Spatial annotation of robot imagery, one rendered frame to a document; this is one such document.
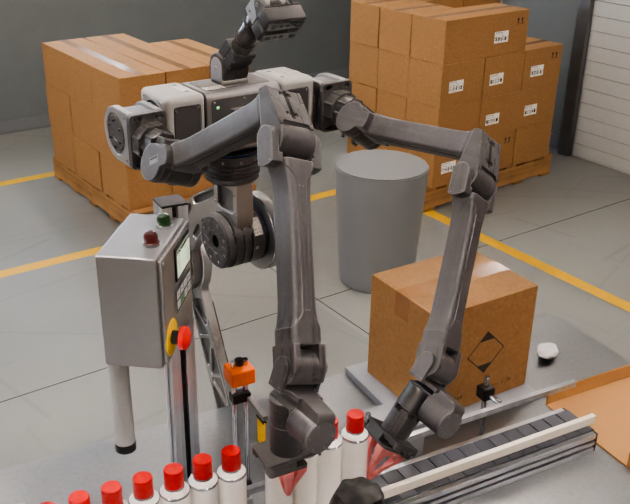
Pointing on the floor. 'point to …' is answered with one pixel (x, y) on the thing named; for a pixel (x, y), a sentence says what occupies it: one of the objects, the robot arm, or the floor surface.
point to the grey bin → (378, 212)
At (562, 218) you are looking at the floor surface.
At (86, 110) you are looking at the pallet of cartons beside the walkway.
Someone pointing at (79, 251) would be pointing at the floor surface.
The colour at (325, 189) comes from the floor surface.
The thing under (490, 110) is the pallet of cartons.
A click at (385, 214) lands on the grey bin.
